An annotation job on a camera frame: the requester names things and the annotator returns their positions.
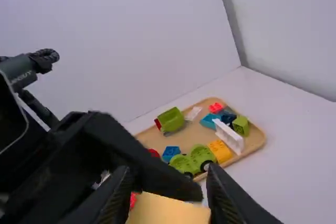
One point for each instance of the long white toy brick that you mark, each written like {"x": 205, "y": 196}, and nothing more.
{"x": 228, "y": 137}

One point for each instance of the dark blue toy brick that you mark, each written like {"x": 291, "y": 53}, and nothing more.
{"x": 229, "y": 118}

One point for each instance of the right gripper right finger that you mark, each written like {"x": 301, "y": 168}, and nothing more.
{"x": 228, "y": 203}

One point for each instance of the coral red toy brick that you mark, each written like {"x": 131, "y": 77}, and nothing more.
{"x": 134, "y": 200}
{"x": 216, "y": 107}

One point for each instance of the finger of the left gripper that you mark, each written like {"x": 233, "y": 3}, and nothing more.
{"x": 147, "y": 166}

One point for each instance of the light blue toy brick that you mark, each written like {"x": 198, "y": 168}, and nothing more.
{"x": 210, "y": 121}

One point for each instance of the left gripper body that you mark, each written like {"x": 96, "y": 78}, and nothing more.
{"x": 39, "y": 182}

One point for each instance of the tan tray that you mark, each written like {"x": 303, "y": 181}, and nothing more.
{"x": 194, "y": 134}

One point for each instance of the green toy car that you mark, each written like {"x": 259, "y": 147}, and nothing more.
{"x": 191, "y": 158}

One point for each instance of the yellow toy brick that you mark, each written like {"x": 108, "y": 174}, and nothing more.
{"x": 220, "y": 151}

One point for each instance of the yellow toy car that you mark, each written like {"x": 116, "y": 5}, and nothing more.
{"x": 168, "y": 211}

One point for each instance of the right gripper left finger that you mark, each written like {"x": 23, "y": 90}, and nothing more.
{"x": 118, "y": 197}

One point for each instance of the large green toy brick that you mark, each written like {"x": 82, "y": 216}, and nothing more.
{"x": 170, "y": 119}

